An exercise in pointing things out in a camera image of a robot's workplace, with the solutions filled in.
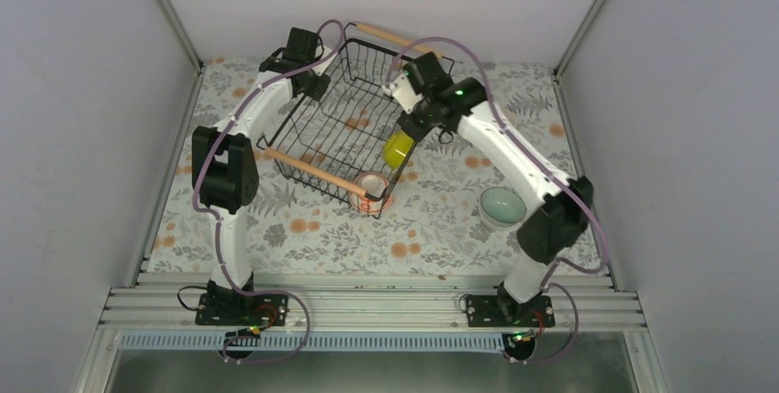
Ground yellow-green bowl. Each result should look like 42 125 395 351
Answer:
382 130 416 170

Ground black wire dish rack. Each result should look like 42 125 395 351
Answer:
256 22 431 206

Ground white bowl orange rim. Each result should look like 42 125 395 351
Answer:
348 172 394 217

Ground pale green bowl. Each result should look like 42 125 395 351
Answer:
478 187 527 221

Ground white ceramic bowl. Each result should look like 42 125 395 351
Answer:
479 207 523 230

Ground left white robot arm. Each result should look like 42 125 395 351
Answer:
191 28 335 324

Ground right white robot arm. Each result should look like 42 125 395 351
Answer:
382 52 593 326

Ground floral patterned table mat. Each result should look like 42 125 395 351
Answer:
147 57 576 275

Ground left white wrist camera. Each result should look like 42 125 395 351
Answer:
315 44 333 63

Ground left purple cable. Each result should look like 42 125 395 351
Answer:
190 18 348 365

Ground purple cable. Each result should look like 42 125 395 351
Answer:
384 36 611 367
190 18 348 365

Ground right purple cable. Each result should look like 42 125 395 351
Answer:
384 36 611 367

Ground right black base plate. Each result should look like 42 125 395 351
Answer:
459 294 556 328

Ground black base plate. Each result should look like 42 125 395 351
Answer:
459 294 556 328
195 294 288 328

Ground white slotted cable duct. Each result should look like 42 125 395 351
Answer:
118 331 504 353

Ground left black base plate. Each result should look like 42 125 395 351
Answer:
195 294 288 328

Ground aluminium rail frame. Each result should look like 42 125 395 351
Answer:
75 271 667 392

